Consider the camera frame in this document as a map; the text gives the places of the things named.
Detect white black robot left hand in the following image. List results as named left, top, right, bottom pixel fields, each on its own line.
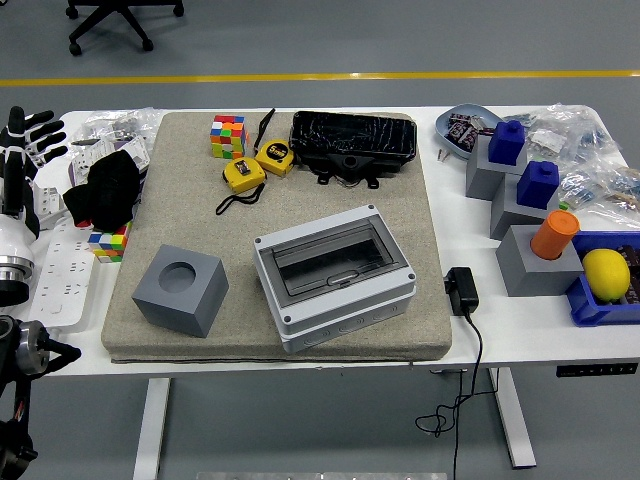
left=0, top=106, right=70, bottom=261

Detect white table leg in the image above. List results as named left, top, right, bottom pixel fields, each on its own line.
left=132, top=378, right=172, bottom=480
left=487, top=368, right=539, bottom=470

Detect large colourful puzzle cube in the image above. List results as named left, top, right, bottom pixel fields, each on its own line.
left=209, top=114, right=250, bottom=160

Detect blue storage bin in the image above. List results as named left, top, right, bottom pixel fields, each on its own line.
left=564, top=229, right=640, bottom=329

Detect black power adapter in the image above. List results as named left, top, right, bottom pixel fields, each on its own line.
left=444, top=266, right=480, bottom=317

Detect white wall socket purple edge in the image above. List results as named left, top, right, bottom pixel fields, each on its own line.
left=67, top=149, right=101, bottom=189

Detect yellow tape measure round label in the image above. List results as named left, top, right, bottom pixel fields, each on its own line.
left=254, top=139, right=295, bottom=177

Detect clear bag of parts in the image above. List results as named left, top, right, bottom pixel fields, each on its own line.
left=504, top=103, right=624, bottom=164
left=55, top=107, right=164, bottom=161
left=557, top=162, right=640, bottom=224

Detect yellow tape measure black strap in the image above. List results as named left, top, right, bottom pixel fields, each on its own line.
left=214, top=156, right=269, bottom=217

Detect blue plastic block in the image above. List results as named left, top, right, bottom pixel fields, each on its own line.
left=515, top=159, right=560, bottom=209
left=487, top=119, right=527, bottom=166

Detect dark packets in bin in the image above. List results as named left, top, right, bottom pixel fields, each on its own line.
left=619, top=244, right=640, bottom=306

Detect grey holder block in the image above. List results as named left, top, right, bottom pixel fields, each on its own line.
left=464, top=134, right=529, bottom=201
left=489, top=172, right=561, bottom=241
left=131, top=243, right=230, bottom=339
left=495, top=223, right=586, bottom=298

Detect white power strip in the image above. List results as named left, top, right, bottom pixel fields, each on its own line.
left=27, top=217, right=96, bottom=335

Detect black office chair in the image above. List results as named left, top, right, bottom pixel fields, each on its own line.
left=65, top=0, right=185, bottom=57

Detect black adapter cord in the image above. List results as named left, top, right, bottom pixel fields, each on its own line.
left=414, top=309, right=486, bottom=480

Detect yellow lemon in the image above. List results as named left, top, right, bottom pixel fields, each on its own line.
left=581, top=248, right=632, bottom=303

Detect white circuit breaker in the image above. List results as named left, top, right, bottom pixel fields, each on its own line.
left=33, top=183, right=66, bottom=225

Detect small colourful puzzle cube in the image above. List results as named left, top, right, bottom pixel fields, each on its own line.
left=87, top=221, right=134, bottom=265

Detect black table control panel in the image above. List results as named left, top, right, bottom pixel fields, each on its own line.
left=555, top=362, right=640, bottom=378

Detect black cloth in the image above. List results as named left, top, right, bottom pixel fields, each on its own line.
left=62, top=149, right=142, bottom=232

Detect black plastic enclosure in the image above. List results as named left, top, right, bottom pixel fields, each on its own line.
left=288, top=110, right=419, bottom=191

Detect grey-brown mat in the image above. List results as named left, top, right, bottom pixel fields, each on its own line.
left=100, top=110, right=454, bottom=365

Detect blue-grey bowl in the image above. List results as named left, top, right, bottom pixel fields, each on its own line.
left=433, top=103, right=504, bottom=162

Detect grey electrical box clear lid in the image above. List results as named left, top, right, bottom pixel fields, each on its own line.
left=251, top=203, right=419, bottom=355

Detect orange cylinder battery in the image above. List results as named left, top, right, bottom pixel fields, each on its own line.
left=529, top=209, right=581, bottom=261

